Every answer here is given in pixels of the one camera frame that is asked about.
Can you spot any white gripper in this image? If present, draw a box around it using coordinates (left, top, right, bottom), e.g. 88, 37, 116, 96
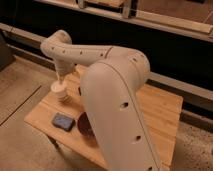
55, 61, 74, 82

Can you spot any dark maroon bowl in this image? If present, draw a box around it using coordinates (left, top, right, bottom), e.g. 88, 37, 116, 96
77, 112, 95, 137

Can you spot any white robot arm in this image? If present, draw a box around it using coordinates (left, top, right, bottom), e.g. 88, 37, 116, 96
40, 30, 163, 171

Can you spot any wooden table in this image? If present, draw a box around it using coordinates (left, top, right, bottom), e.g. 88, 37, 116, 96
24, 74, 183, 171

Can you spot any blue sponge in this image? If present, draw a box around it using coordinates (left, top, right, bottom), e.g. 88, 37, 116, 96
51, 113, 75, 132

